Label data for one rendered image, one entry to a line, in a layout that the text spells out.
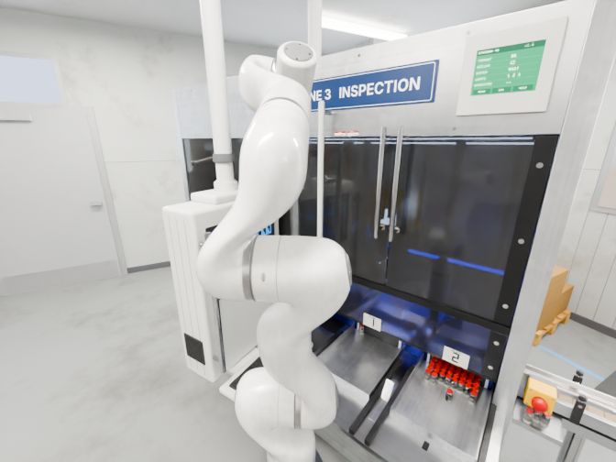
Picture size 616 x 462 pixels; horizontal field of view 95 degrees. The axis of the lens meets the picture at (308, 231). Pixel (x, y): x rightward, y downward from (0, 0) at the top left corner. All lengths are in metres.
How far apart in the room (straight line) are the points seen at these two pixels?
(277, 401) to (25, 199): 4.23
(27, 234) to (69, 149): 1.12
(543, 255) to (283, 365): 0.80
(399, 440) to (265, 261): 0.88
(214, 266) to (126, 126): 4.07
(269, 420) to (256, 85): 0.67
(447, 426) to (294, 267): 0.95
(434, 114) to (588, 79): 0.35
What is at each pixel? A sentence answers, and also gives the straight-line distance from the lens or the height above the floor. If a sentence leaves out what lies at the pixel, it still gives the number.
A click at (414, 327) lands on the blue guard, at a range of 1.26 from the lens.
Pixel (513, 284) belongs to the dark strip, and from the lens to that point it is 1.09.
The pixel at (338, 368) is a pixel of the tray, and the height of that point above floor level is 0.88.
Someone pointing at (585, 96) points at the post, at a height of 1.89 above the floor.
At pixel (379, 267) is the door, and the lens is 1.22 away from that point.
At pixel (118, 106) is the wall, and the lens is 4.43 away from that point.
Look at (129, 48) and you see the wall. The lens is 4.52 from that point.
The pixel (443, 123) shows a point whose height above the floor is 1.84.
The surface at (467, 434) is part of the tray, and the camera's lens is 1.23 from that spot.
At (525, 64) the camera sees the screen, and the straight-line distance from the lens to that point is 1.02.
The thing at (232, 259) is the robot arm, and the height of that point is 1.63.
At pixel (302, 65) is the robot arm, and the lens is 0.66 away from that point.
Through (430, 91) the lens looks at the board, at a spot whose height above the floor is 1.93.
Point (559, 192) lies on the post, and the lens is 1.02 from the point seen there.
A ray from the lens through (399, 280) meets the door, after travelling 1.20.
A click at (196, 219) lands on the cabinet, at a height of 1.52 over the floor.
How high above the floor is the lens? 1.78
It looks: 18 degrees down
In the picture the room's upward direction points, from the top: straight up
